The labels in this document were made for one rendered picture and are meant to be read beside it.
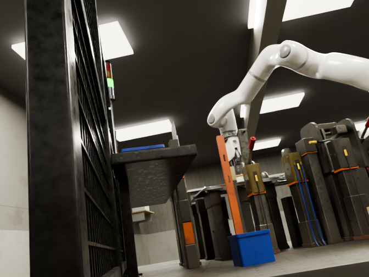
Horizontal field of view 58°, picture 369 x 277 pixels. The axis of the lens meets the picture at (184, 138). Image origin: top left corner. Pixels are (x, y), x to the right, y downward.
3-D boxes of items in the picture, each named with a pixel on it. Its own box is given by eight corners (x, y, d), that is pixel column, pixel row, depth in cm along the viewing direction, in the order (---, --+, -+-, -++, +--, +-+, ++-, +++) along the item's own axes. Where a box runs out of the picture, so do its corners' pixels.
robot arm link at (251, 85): (248, 75, 142) (211, 131, 154) (269, 82, 152) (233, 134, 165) (236, 64, 147) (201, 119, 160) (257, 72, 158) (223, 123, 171)
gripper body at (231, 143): (240, 133, 157) (245, 155, 153) (234, 139, 166) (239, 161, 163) (225, 134, 155) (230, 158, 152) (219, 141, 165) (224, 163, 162)
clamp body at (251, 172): (274, 253, 133) (254, 167, 144) (285, 253, 124) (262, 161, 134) (258, 256, 132) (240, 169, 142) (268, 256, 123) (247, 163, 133)
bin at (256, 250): (264, 260, 106) (258, 231, 109) (277, 260, 97) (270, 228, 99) (231, 266, 104) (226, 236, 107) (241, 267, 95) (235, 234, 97)
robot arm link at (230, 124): (229, 128, 155) (241, 131, 161) (223, 103, 159) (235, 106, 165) (216, 134, 161) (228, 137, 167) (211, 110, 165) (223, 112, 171)
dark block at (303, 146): (333, 242, 133) (305, 142, 145) (344, 242, 126) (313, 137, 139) (322, 244, 132) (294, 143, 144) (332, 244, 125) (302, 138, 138)
